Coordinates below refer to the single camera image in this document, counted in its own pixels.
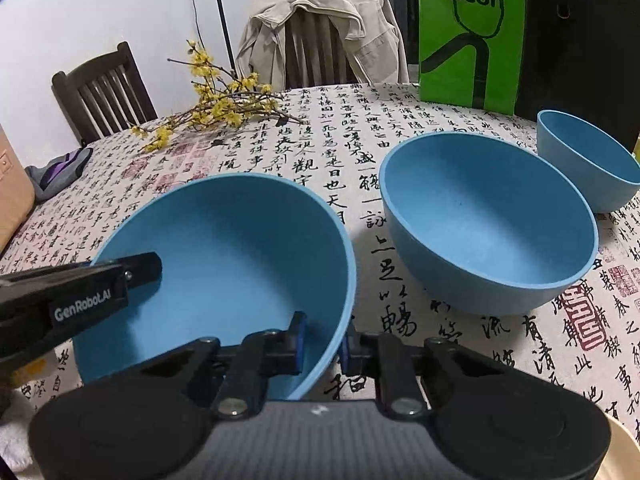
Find cream plate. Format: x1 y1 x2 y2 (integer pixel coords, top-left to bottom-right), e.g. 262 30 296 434
594 415 640 480

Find large blue bowl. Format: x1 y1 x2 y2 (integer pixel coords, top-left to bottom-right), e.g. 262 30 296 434
73 174 357 400

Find small blue bowl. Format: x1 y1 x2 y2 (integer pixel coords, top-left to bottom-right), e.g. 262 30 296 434
537 110 639 214

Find pink small suitcase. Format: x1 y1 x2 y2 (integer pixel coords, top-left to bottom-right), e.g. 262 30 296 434
0 129 35 252

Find grey purple cloth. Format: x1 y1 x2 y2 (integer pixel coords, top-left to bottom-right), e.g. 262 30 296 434
25 146 93 204

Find dark wooden chair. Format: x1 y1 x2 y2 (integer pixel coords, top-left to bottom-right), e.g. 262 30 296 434
51 41 157 146

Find yellow flower branch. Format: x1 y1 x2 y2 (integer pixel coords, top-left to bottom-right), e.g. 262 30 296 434
129 40 306 153

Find studio light on stand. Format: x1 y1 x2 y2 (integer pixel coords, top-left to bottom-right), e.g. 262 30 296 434
216 0 235 73

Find chair with beige jacket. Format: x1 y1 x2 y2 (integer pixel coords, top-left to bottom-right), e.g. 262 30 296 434
284 9 357 89

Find black paper bag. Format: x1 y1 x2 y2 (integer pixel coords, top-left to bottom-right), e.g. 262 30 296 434
515 0 639 151

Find green mucun paper bag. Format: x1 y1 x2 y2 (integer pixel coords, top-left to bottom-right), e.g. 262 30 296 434
419 0 526 115

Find beige jacket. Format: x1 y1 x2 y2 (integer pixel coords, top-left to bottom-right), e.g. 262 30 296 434
235 0 410 91

